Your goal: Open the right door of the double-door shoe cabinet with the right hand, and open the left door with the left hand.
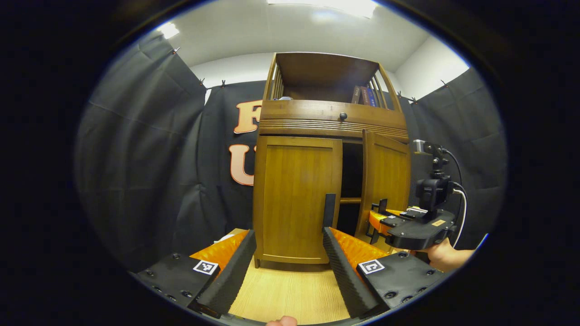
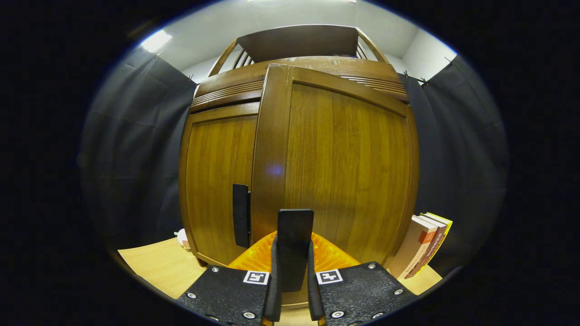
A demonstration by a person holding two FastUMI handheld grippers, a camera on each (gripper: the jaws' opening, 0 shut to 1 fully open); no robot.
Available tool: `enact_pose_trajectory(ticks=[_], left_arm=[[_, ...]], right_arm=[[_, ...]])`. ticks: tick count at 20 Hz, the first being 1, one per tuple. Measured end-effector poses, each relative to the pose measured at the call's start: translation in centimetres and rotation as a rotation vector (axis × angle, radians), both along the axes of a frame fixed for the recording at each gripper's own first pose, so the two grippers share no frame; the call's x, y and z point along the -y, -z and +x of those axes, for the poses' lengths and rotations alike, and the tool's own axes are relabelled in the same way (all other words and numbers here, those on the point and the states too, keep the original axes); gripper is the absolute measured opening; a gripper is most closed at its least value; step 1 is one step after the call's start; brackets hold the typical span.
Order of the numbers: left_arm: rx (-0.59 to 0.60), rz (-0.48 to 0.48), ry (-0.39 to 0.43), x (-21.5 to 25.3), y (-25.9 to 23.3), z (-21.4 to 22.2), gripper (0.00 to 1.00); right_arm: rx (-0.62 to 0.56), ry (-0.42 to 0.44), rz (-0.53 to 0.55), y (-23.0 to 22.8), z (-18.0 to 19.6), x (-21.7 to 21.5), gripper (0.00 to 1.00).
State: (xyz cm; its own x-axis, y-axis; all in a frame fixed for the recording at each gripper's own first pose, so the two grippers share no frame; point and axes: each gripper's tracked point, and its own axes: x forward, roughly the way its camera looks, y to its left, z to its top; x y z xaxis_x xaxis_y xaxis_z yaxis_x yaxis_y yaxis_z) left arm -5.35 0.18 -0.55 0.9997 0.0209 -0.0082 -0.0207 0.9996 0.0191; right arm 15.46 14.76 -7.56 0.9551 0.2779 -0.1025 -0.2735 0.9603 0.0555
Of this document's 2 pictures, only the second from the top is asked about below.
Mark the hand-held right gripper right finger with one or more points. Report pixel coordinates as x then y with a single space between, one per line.
358 292

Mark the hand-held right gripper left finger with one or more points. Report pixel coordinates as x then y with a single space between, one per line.
235 294

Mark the wooden shoe cabinet door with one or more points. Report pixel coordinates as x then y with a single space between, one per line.
344 172
217 181

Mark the wooden double-door shoe cabinet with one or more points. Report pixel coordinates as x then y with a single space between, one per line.
294 43

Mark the beige book with red label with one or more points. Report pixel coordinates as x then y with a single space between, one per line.
414 249

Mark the white plush item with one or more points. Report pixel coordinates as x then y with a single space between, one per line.
183 239

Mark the dark red spine book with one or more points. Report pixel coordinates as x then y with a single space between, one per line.
432 251

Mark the yellow cover book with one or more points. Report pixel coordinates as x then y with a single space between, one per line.
445 226

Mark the black backdrop cloth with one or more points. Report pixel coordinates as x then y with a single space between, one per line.
131 149

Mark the small ceiling light panel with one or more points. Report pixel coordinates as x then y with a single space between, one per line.
155 40

